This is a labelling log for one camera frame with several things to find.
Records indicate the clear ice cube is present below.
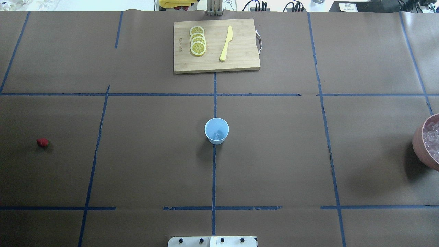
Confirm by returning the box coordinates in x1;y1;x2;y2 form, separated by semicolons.
211;131;224;141

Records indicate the light blue plastic cup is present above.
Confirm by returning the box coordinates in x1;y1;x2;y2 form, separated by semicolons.
204;118;229;145

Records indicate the clear ice cubes pile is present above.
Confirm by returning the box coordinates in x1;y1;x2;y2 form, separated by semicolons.
422;121;439;163

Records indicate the yellow plastic knife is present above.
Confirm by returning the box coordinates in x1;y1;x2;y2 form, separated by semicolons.
219;25;233;62

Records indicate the bamboo cutting board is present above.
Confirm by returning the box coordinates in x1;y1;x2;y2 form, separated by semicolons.
174;19;261;74

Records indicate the front lemon slice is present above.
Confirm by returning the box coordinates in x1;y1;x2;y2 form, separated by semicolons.
190;42;206;56

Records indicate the lemon slice farthest from logo end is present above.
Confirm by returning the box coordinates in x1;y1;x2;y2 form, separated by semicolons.
189;26;204;36

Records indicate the red strawberry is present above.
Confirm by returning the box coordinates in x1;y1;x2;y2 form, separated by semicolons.
36;138;50;148

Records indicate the pink bowl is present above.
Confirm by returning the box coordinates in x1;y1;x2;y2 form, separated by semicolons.
412;114;439;171

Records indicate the aluminium frame post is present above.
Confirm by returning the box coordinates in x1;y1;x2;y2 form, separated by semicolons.
206;0;224;16

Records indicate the white camera post base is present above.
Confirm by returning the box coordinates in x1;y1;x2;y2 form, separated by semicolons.
167;236;258;247

